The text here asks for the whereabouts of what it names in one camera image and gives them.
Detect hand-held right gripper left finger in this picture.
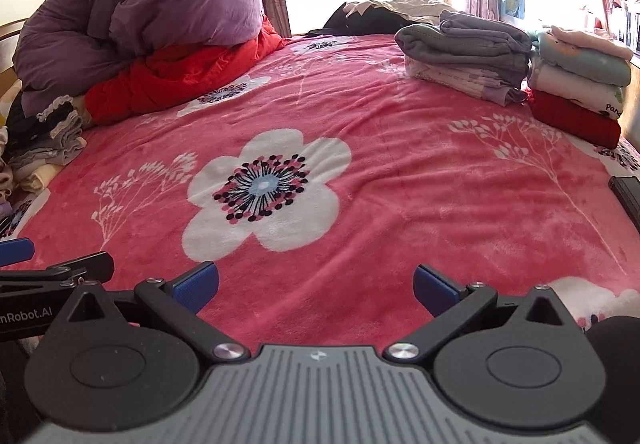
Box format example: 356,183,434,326
67,261,251,362

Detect pile of ruffled clothes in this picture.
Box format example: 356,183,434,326
0,94,89,206

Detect dark clothes pile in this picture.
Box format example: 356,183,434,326
305,0,452,38

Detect pink floral blanket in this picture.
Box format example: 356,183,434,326
0,32,640,351

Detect black ribbed device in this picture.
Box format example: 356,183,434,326
608,175,640,226

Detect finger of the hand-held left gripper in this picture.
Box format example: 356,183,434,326
0,238,35,269
0,251,116,296

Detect dark cloth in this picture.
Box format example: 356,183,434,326
585,317,640,440

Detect light purple printed folded clothes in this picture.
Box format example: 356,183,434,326
404,57,531,106

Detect red quilt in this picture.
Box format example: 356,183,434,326
82,14,287,128

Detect mint green folded garment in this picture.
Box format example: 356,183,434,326
534,32,632,87

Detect white printed folded garment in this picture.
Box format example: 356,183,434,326
527,59,626,121

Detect grey folded clothes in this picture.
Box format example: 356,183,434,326
395,10,534,75

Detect wooden headboard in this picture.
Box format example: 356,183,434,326
0,17,32,46

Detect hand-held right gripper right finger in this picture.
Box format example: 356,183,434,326
384,264,573,364

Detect row of books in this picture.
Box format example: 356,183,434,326
600,0,640,58

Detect red folded garment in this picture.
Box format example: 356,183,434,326
530,89,622,149

